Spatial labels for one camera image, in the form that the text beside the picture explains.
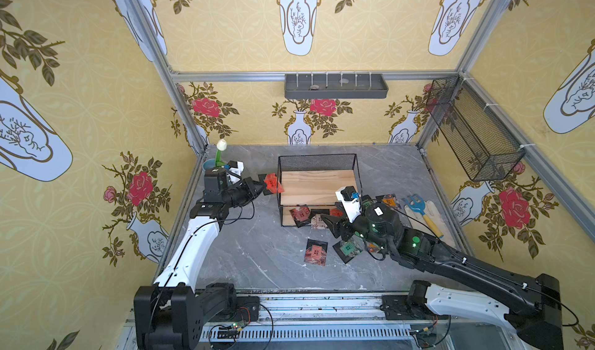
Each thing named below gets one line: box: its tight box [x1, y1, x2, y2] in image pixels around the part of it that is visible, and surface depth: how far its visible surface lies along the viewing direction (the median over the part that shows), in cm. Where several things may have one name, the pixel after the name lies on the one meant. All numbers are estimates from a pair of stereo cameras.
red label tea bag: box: [263, 172, 285, 194], surface depth 83 cm
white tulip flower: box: [215, 138, 227, 168], surface depth 83 cm
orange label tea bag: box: [381, 193, 402, 210], surface depth 102 cm
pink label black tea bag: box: [303, 238, 328, 267], surface depth 87 cm
